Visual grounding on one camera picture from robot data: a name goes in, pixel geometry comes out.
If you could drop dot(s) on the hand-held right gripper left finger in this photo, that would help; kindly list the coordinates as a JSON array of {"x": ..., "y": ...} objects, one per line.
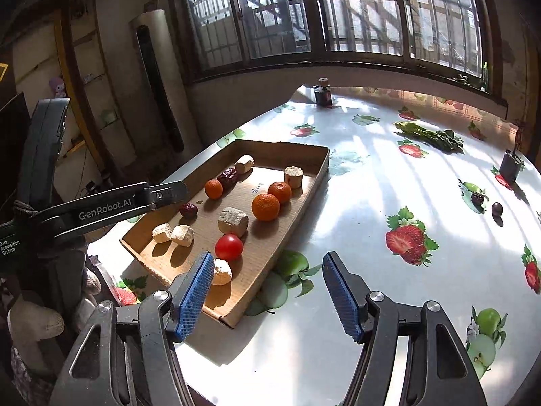
[{"x": 192, "y": 300}]

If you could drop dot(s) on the shallow cardboard tray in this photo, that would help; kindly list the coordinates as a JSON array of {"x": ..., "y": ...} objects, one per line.
[{"x": 262, "y": 253}]

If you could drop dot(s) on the red jujube date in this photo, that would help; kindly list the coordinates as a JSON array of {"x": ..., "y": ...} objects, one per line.
[
  {"x": 227, "y": 178},
  {"x": 188, "y": 210}
]

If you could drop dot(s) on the dark bottle with cork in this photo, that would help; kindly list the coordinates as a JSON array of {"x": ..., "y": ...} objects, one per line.
[{"x": 323, "y": 94}]

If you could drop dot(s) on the barred window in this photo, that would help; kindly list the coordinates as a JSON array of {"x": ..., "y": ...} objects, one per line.
[{"x": 338, "y": 8}]

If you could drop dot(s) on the red cherry tomato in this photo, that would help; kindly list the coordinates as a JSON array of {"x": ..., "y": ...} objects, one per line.
[{"x": 229, "y": 247}]

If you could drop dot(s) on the black screen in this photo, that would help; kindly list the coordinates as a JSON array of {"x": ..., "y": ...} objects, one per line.
[{"x": 12, "y": 122}]

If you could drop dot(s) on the green bottle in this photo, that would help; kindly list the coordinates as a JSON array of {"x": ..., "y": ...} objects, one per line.
[{"x": 485, "y": 75}]

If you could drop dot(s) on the dark wrinkled fruit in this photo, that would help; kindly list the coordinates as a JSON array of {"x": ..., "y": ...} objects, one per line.
[{"x": 477, "y": 198}]

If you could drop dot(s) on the person's left hand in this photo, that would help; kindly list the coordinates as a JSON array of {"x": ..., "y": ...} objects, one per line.
[{"x": 31, "y": 321}]

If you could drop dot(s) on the small black pot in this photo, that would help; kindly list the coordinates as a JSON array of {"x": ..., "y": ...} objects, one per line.
[{"x": 511, "y": 165}]

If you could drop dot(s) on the white standing air conditioner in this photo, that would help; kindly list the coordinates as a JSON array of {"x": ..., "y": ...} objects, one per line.
[{"x": 158, "y": 84}]

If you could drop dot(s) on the pink plush doll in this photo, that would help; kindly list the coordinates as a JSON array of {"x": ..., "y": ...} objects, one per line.
[{"x": 57, "y": 87}]

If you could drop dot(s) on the mandarin orange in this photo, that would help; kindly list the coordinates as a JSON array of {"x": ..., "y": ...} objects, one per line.
[
  {"x": 213, "y": 189},
  {"x": 265, "y": 207},
  {"x": 280, "y": 192}
]

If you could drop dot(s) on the green leafy vegetable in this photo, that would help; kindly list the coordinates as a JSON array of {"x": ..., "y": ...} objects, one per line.
[{"x": 427, "y": 134}]

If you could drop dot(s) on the large beige sugarcane chunk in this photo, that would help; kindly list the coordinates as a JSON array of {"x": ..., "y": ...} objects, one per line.
[{"x": 233, "y": 222}]

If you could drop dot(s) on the fruit printed tablecloth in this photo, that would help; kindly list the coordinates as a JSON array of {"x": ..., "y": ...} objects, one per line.
[{"x": 372, "y": 203}]

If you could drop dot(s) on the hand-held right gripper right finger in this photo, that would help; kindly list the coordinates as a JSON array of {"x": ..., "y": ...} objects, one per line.
[{"x": 344, "y": 300}]

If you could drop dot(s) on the dark purple grape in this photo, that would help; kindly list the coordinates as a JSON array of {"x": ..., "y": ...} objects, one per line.
[{"x": 497, "y": 209}]

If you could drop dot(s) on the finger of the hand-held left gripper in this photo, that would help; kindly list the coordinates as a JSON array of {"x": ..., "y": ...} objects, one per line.
[{"x": 169, "y": 194}]

